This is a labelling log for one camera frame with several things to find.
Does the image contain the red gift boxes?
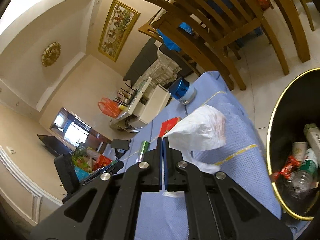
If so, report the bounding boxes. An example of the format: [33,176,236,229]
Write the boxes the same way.
[92,155,113,172]

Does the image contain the black router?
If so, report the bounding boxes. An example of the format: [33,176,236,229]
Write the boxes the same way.
[115,81,139,106]

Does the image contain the black television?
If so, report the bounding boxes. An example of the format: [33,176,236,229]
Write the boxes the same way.
[37,134,72,158]

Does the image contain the blue lid glass jar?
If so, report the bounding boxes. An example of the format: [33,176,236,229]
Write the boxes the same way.
[168,78,198,106]

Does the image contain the blue shopping bag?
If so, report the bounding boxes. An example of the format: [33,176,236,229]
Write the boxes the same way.
[157,22,194,52]

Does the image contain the gold ceiling lamp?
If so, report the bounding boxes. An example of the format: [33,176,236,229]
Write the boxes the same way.
[41,42,61,67]

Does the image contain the balcony doorway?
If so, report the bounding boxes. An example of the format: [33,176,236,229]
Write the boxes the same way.
[51,107,112,151]

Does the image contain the black phone stand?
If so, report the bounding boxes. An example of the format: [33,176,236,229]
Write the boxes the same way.
[110,138,131,157]

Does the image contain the clear plastic bottle green label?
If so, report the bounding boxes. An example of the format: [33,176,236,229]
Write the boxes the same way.
[287,152,320,201]

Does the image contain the red card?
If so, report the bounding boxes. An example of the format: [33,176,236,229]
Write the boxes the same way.
[158,116,182,138]

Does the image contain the white paper cup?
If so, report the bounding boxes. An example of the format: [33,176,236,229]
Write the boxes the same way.
[292,141,309,162]

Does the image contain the black gold-rimmed trash bin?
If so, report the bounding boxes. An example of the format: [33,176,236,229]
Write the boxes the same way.
[265,67,320,221]

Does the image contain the red wrapper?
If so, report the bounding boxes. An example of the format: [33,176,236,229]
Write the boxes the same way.
[272,155,301,182]

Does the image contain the cream lace sofa cover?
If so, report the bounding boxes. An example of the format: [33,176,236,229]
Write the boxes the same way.
[139,47,183,86]

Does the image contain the grey sofa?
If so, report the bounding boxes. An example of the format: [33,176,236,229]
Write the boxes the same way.
[123,38,181,91]

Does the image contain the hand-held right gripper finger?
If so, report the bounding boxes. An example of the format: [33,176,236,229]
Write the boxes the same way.
[163,137,293,240]
[30,137,164,240]

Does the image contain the white tissue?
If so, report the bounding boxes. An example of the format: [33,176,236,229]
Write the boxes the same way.
[162,104,227,173]

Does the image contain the small green object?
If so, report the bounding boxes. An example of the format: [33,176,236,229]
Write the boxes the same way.
[138,140,151,162]

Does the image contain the framed horse painting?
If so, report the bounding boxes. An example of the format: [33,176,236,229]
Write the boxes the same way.
[97,0,141,63]

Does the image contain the orange plastic bag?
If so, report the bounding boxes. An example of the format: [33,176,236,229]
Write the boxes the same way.
[97,97,122,118]

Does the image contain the white coffee table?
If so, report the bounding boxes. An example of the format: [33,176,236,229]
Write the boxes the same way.
[110,77,172,132]

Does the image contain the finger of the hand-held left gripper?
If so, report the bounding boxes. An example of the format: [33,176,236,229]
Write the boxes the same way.
[79,160,125,186]

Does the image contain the white green carton box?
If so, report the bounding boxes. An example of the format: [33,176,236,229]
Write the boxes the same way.
[303,123,320,156]

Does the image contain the teal box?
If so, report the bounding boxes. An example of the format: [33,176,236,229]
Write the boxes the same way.
[74,166,89,181]

